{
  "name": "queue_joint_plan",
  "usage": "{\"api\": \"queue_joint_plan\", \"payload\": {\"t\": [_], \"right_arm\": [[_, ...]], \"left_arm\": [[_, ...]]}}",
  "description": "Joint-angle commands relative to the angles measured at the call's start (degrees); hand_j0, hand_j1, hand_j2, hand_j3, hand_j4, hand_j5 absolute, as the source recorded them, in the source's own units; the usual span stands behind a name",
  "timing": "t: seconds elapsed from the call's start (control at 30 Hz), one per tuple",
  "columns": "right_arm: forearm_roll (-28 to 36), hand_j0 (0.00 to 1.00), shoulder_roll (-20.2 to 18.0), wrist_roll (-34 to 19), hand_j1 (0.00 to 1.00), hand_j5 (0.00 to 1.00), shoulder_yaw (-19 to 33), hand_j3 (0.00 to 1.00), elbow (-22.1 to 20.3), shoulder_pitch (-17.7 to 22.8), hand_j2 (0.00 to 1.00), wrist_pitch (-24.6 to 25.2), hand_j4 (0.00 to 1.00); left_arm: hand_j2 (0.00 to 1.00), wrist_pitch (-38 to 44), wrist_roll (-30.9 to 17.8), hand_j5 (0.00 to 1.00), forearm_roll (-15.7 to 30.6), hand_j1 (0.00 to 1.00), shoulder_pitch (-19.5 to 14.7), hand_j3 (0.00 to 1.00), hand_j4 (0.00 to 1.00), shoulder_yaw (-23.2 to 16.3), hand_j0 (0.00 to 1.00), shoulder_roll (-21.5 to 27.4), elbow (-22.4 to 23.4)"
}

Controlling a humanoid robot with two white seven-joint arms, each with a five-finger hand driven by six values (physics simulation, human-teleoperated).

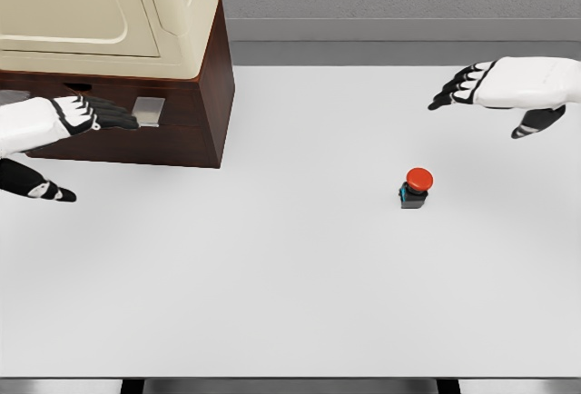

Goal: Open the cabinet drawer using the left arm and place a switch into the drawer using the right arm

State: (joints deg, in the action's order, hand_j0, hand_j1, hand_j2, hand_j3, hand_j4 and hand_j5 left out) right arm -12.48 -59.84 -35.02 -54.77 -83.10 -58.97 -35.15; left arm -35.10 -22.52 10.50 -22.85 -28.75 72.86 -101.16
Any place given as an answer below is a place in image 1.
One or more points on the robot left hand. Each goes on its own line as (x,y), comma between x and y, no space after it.
(32,117)

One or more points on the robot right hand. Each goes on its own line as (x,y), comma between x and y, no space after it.
(526,81)

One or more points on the brown cabinet drawer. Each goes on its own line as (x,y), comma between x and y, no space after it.
(181,110)

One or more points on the dark brown wooden cabinet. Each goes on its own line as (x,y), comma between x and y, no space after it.
(213,94)

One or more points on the cream printer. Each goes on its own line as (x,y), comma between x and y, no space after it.
(104,12)

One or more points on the red mushroom push-button switch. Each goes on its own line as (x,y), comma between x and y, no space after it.
(416,188)

